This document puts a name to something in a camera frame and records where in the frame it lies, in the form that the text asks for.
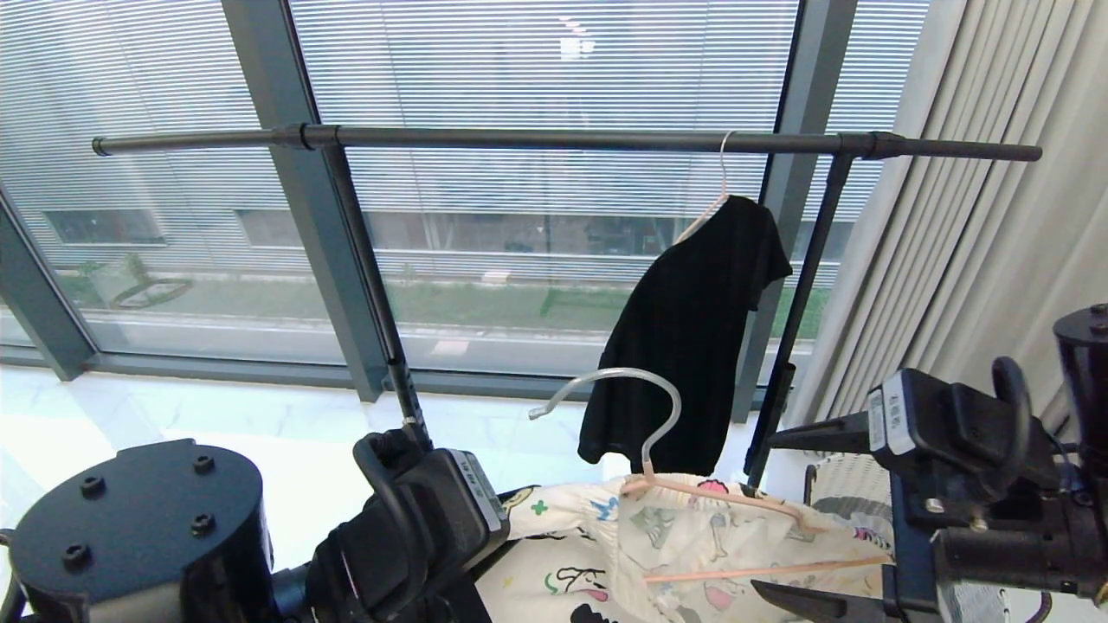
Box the black clothes rack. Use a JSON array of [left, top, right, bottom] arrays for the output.
[[91, 124, 1044, 490]]

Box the pink clothes hanger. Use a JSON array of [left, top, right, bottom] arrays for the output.
[[673, 130, 738, 245], [528, 368, 894, 585]]

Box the window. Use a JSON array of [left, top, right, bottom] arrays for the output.
[[0, 0, 931, 403]]

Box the white laundry basket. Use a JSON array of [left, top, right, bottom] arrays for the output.
[[803, 452, 1053, 623]]

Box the black garment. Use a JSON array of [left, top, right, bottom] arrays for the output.
[[577, 196, 795, 477]]

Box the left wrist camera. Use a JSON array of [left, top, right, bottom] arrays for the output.
[[307, 446, 512, 623]]

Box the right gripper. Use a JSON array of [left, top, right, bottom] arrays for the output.
[[751, 412, 1096, 623]]

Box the cream printed garment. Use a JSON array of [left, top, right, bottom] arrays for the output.
[[474, 472, 897, 623]]

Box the beige curtain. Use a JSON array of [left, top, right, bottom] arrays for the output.
[[783, 0, 1108, 434]]

